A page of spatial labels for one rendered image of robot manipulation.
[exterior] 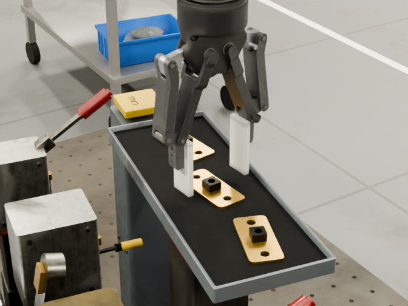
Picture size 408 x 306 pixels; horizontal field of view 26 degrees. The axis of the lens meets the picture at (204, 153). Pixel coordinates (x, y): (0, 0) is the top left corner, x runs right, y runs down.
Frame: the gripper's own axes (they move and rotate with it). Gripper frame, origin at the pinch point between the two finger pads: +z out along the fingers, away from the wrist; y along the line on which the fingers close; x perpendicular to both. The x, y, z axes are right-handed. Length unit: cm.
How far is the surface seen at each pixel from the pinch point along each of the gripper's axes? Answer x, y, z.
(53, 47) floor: -303, -130, 120
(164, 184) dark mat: -4.3, 3.9, 4.0
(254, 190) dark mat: 3.3, -3.8, 4.0
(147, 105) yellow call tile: -23.1, -6.2, 4.0
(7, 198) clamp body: -36.6, 10.6, 19.9
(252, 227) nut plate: 10.4, 2.5, 2.8
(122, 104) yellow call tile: -25.5, -3.6, 4.0
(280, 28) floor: -254, -238, 121
